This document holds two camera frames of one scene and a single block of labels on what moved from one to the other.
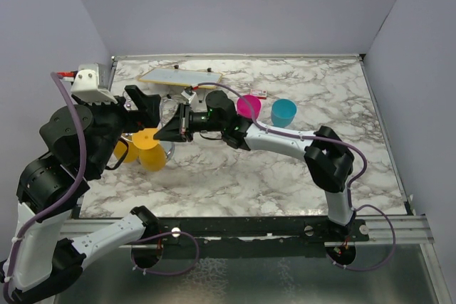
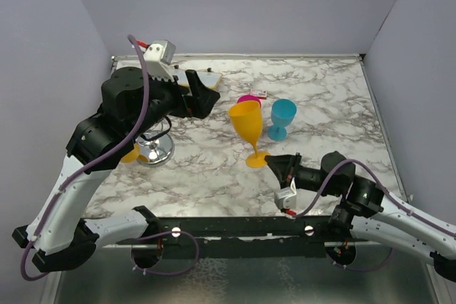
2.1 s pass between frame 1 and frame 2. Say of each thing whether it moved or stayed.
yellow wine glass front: moved
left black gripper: moved
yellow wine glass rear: stayed
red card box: stayed
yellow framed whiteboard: stayed
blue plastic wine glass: stayed
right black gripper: moved
